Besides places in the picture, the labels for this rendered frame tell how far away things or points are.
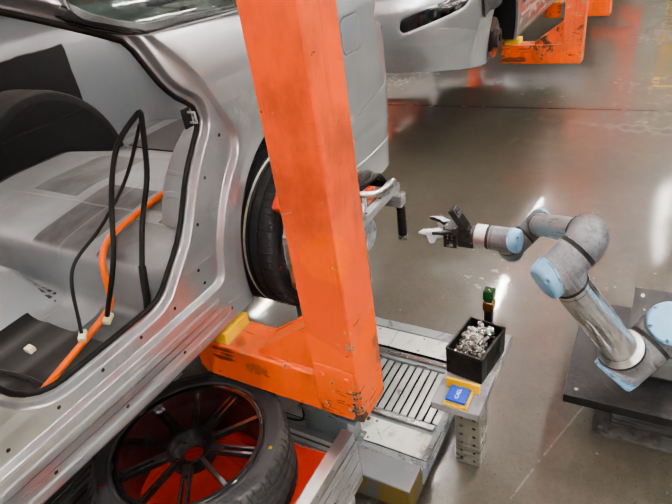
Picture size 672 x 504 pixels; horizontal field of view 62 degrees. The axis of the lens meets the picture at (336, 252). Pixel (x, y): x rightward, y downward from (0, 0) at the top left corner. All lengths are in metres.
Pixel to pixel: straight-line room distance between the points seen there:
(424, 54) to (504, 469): 3.03
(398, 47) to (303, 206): 3.10
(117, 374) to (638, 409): 1.73
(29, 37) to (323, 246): 2.44
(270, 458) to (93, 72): 2.59
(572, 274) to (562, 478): 0.99
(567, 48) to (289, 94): 4.30
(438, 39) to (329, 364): 3.11
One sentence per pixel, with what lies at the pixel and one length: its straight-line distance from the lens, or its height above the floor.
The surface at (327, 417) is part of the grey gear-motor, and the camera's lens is 2.31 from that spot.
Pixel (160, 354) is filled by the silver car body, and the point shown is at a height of 0.87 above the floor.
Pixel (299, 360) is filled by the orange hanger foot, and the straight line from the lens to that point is 1.84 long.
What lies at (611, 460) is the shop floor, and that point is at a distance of 2.51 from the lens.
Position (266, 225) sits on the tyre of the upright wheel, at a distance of 1.98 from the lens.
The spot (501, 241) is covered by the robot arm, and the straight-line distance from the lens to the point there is 2.11.
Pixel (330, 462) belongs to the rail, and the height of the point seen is 0.39.
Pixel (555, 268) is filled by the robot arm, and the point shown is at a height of 1.00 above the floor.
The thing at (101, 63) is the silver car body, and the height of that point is 1.33.
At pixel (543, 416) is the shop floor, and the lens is 2.60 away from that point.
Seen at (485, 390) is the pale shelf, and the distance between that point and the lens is 2.05.
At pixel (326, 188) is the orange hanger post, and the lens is 1.36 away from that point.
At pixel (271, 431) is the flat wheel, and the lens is 1.93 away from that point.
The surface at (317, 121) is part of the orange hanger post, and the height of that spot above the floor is 1.52.
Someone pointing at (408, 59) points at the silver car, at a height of 0.89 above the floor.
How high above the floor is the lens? 1.93
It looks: 31 degrees down
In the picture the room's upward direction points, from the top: 9 degrees counter-clockwise
